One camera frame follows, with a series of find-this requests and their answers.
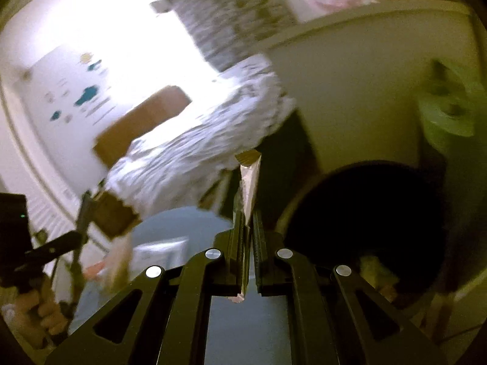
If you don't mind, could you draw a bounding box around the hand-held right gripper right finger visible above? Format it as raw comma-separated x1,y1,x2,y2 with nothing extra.
252,209,447,365

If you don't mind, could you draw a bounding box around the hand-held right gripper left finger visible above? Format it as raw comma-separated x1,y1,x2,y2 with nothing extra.
45,192,252,365

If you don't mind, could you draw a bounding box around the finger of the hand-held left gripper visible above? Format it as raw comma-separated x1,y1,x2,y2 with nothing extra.
69,191,94,312

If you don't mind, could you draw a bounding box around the brown snack packet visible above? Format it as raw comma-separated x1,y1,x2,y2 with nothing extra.
90,189,142,291

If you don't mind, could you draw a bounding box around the black round trash bin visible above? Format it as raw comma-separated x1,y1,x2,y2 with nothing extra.
276,162,457,312

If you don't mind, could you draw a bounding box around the person's left hand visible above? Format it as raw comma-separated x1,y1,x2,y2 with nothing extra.
8,288,71,350

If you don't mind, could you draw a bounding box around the white ribbed panel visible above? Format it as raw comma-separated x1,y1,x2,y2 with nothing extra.
21,182,82,252

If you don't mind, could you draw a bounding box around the dark bed base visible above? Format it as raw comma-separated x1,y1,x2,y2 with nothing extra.
198,108,318,221

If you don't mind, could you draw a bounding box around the white printed blanket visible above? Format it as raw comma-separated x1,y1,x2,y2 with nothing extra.
103,55,297,214

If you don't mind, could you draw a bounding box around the green lidded container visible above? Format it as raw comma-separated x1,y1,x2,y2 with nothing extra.
416,59,480,156

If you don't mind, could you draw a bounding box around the wall poster with blue shapes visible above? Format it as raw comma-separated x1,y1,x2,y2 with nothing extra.
19,43,122,130

